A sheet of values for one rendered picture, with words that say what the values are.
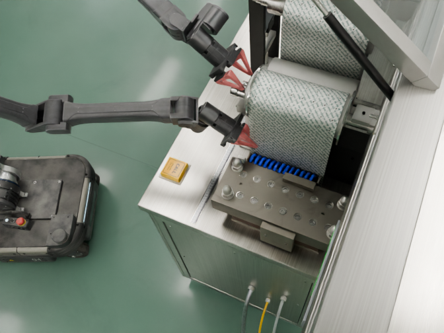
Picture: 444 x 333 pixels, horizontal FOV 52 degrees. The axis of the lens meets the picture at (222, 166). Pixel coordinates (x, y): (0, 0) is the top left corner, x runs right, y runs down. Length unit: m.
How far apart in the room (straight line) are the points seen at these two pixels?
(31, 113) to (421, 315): 1.12
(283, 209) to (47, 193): 1.43
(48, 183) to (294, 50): 1.54
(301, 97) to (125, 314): 1.54
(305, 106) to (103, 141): 1.83
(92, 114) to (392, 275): 0.97
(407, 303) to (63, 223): 1.76
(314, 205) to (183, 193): 0.44
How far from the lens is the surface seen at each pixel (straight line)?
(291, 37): 1.33
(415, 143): 0.72
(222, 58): 1.26
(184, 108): 1.29
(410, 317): 0.84
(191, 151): 1.57
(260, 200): 1.33
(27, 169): 2.58
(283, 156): 1.36
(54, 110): 1.39
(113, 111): 1.33
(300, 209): 1.32
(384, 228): 0.64
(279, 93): 1.18
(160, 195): 1.51
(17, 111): 1.41
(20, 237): 2.42
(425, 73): 0.76
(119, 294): 2.40
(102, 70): 3.16
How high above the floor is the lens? 2.23
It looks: 60 degrees down
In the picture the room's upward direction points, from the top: 9 degrees counter-clockwise
